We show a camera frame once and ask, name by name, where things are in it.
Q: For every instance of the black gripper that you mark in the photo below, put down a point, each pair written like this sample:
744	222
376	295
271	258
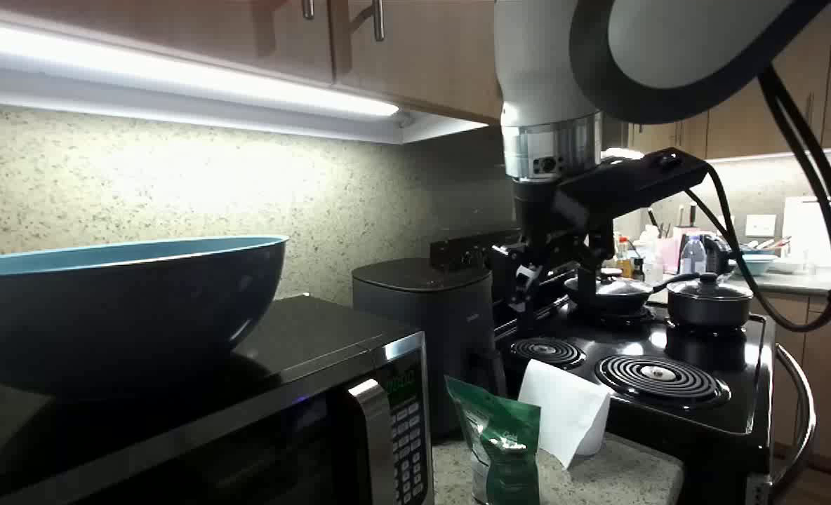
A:
539	212

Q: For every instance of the black steel microwave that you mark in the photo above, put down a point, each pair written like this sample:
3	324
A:
320	401

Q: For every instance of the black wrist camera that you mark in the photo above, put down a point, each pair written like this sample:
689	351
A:
622	187

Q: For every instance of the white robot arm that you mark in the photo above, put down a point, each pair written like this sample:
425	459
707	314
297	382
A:
546	56

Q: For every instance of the white wall outlet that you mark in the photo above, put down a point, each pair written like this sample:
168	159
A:
759	225

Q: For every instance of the blue bowl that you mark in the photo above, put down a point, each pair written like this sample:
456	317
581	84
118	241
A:
116	310

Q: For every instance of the black electric stove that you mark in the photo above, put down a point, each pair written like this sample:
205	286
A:
706	422

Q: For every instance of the green snack bag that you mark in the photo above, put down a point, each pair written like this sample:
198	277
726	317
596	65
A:
504	449

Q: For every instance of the dark grey air fryer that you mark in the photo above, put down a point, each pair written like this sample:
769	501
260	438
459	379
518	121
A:
434	317

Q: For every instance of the wooden upper cabinet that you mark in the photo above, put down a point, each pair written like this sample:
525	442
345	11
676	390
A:
201	31
769	114

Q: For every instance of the white box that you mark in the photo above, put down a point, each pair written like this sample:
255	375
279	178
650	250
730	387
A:
810	227

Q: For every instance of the white wipe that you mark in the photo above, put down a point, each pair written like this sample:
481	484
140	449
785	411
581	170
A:
564	411

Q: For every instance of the black pan with lid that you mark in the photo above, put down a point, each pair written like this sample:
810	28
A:
617	299

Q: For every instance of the small black coil burner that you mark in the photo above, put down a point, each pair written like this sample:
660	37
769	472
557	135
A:
546	351

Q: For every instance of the large black coil burner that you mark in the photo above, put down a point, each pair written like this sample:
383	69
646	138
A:
664	379

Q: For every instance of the black pot with lid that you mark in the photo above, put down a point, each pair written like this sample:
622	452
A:
707	307

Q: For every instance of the under-cabinet light strip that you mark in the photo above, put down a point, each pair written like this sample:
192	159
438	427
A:
151	75

